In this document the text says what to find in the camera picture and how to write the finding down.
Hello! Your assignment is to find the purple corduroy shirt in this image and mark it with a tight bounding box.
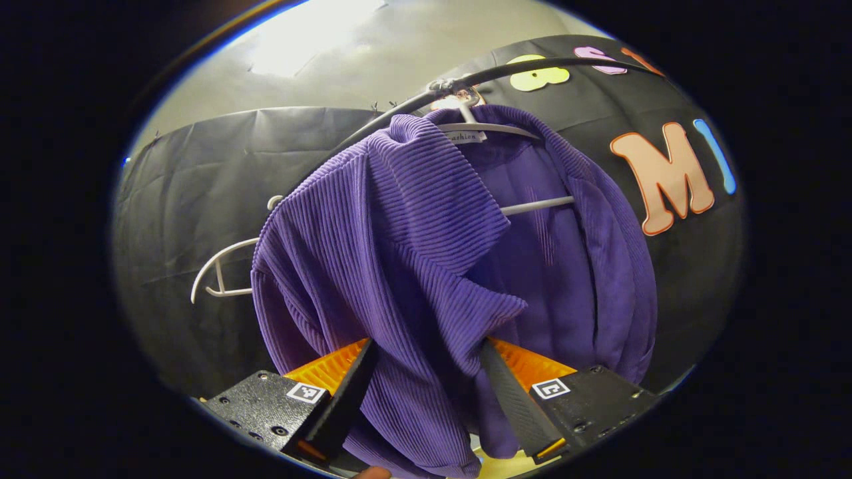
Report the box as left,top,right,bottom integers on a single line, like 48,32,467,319
251,104,658,479

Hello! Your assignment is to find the ceiling light panel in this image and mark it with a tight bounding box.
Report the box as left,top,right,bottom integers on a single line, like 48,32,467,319
250,0,390,77

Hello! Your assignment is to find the beige round laundry hamper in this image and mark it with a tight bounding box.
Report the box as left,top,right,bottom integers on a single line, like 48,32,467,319
469,434,543,479

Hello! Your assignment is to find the black clothes rack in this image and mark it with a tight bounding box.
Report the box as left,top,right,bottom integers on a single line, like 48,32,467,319
326,57,660,164

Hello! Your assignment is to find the empty white hanger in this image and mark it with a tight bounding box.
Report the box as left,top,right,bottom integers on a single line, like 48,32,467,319
191,195,284,305

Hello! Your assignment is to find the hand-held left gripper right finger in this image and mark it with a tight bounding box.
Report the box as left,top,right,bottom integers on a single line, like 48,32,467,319
479,336,660,465

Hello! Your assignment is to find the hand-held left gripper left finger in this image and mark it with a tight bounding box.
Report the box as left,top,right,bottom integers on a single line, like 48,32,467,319
200,337,380,470

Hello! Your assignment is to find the black backdrop cloth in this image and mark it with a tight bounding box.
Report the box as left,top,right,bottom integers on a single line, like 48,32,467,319
113,35,743,400

